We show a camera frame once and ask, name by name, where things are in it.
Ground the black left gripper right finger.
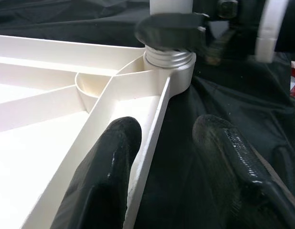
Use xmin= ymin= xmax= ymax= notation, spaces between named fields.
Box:
xmin=192 ymin=114 xmax=295 ymax=229

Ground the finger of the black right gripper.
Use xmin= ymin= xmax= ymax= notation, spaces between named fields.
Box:
xmin=135 ymin=13 xmax=208 ymax=52

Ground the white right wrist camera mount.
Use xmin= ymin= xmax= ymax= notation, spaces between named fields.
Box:
xmin=254 ymin=0 xmax=291 ymax=63

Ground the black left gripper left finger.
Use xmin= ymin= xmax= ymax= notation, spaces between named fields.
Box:
xmin=49 ymin=116 xmax=142 ymax=229

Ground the white plastic table leg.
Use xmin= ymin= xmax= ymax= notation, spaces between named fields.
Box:
xmin=144 ymin=0 xmax=197 ymax=70

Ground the white plastic children tabletop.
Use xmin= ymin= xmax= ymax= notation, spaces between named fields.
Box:
xmin=0 ymin=34 xmax=197 ymax=229

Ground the black cloth table cover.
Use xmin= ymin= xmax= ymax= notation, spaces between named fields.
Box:
xmin=0 ymin=0 xmax=295 ymax=229

